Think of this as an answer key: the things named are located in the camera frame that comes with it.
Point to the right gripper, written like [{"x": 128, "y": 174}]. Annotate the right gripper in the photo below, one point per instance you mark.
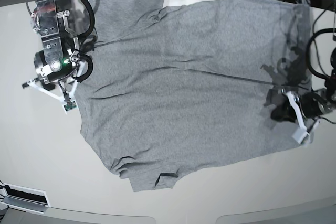
[{"x": 82, "y": 58}]

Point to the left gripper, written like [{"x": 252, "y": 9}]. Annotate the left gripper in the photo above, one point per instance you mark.
[{"x": 312, "y": 105}]

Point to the grey t-shirt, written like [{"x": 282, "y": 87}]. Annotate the grey t-shirt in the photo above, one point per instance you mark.
[{"x": 181, "y": 88}]

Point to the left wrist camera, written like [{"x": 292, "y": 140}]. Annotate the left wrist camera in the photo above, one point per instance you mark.
[{"x": 303, "y": 134}]

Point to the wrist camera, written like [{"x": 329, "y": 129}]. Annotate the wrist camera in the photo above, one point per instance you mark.
[
  {"x": 57, "y": 95},
  {"x": 303, "y": 134}
]

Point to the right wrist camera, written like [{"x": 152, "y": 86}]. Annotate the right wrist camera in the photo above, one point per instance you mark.
[{"x": 57, "y": 95}]

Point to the white cable slot panel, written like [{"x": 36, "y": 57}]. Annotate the white cable slot panel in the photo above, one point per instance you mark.
[{"x": 24, "y": 198}]

